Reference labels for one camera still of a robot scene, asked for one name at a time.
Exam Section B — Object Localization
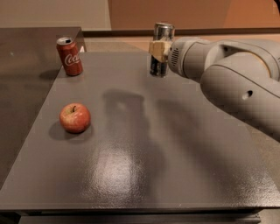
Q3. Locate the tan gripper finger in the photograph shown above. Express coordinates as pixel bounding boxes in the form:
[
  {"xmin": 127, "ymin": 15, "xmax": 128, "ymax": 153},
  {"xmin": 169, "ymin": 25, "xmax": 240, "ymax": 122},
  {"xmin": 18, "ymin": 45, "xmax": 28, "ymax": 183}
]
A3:
[{"xmin": 149, "ymin": 40, "xmax": 172, "ymax": 63}]

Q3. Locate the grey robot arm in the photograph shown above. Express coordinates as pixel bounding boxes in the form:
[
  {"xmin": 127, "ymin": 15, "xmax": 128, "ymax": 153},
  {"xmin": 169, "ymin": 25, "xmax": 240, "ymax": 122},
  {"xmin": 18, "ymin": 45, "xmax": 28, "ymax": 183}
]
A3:
[{"xmin": 149, "ymin": 37, "xmax": 280, "ymax": 141}]

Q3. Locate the silver redbull can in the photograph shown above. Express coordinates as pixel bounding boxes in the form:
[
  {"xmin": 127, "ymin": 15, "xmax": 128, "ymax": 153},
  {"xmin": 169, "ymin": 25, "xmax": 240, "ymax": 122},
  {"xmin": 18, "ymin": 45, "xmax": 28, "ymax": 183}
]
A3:
[{"xmin": 150, "ymin": 23, "xmax": 175, "ymax": 78}]

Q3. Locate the red coca-cola can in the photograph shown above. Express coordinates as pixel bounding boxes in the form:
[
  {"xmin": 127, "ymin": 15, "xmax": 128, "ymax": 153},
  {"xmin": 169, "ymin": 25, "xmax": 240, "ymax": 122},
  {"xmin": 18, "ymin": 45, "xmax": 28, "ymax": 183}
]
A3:
[{"xmin": 57, "ymin": 37, "xmax": 83, "ymax": 76}]

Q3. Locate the red apple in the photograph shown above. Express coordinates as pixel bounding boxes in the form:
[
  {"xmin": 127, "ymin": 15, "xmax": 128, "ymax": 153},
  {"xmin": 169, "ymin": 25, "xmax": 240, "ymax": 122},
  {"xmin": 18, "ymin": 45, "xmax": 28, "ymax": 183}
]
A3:
[{"xmin": 59, "ymin": 103, "xmax": 91, "ymax": 133}]

